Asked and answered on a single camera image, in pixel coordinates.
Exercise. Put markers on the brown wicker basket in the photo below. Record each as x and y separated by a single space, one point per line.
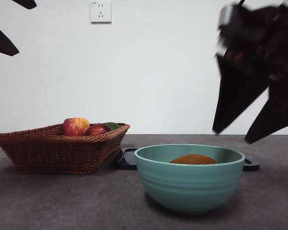
55 155

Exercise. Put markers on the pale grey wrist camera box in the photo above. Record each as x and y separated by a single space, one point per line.
224 14

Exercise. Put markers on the dark red plum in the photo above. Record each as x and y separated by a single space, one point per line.
97 130

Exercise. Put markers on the brown kiwi fruit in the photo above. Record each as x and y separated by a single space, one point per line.
193 159

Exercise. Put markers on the red yellow apple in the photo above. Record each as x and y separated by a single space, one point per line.
75 125

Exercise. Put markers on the teal ceramic bowl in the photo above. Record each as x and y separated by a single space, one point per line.
189 189

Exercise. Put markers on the white wall socket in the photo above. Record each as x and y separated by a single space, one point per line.
100 13

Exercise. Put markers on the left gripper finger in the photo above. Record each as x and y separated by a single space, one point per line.
1 43
26 3

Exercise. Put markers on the green avocado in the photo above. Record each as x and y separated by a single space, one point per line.
113 125

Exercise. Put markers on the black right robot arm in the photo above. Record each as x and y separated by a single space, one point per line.
266 28

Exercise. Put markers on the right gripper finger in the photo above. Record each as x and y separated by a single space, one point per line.
232 91
280 107

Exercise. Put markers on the black rectangular tray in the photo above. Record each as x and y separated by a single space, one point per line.
127 159

